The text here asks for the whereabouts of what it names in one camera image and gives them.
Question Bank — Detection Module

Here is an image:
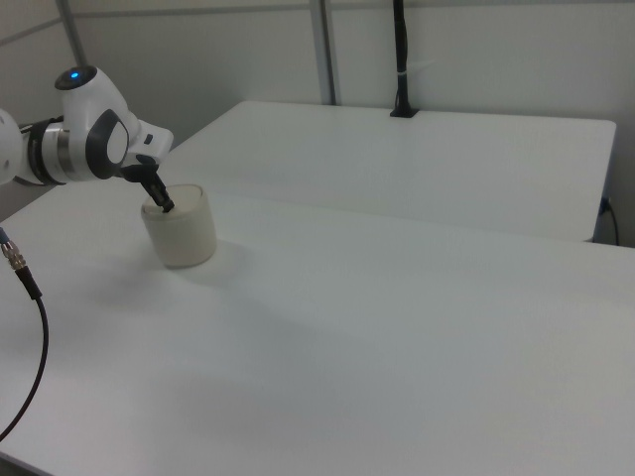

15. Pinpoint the thin black wall cable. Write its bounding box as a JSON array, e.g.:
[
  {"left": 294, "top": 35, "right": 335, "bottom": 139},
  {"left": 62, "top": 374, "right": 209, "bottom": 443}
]
[{"left": 597, "top": 196, "right": 622, "bottom": 246}]

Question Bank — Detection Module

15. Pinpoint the grey partition post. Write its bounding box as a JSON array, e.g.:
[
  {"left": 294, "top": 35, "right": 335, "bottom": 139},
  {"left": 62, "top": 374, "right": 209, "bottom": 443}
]
[
  {"left": 55, "top": 0, "right": 87, "bottom": 68},
  {"left": 309, "top": 0, "right": 344, "bottom": 107}
]

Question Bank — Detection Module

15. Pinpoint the black cable with metal connector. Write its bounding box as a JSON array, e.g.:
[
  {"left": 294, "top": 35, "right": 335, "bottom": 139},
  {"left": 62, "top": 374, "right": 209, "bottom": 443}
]
[{"left": 0, "top": 226, "right": 50, "bottom": 443}]

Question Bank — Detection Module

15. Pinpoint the black camera pole with clamp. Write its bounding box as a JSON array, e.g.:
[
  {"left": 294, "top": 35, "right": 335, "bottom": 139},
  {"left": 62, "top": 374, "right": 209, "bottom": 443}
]
[{"left": 389, "top": 0, "right": 420, "bottom": 119}]

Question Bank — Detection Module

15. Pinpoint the white side table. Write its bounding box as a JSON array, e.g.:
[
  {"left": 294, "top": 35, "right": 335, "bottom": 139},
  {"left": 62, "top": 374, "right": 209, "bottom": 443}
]
[{"left": 160, "top": 100, "right": 618, "bottom": 244}]

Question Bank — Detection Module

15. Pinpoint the cream plastic trash bin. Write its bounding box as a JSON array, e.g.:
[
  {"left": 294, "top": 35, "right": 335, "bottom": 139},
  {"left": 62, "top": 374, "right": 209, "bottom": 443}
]
[{"left": 140, "top": 182, "right": 219, "bottom": 270}]

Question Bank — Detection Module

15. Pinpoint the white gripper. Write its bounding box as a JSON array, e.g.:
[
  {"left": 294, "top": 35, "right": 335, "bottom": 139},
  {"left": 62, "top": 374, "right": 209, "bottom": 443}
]
[{"left": 121, "top": 118, "right": 177, "bottom": 215}]

